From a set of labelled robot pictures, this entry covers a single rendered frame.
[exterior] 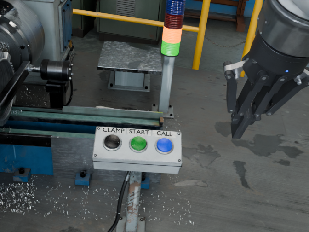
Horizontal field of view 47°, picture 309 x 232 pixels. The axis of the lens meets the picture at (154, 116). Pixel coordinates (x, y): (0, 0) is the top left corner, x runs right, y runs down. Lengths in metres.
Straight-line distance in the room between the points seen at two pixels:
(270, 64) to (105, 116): 0.65
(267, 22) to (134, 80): 1.04
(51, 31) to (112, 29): 2.73
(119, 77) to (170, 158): 0.79
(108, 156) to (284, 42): 0.39
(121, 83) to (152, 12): 2.51
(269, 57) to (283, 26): 0.05
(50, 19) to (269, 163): 0.88
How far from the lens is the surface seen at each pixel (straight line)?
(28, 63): 1.09
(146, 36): 3.99
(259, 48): 0.47
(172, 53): 1.17
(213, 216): 0.95
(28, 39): 1.11
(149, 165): 0.69
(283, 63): 0.46
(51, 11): 1.33
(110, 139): 0.68
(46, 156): 0.98
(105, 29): 4.08
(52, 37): 1.36
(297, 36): 0.42
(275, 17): 0.42
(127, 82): 1.44
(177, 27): 1.14
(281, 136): 1.32
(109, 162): 0.68
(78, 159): 0.96
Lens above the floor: 1.48
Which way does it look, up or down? 32 degrees down
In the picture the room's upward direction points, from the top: 6 degrees clockwise
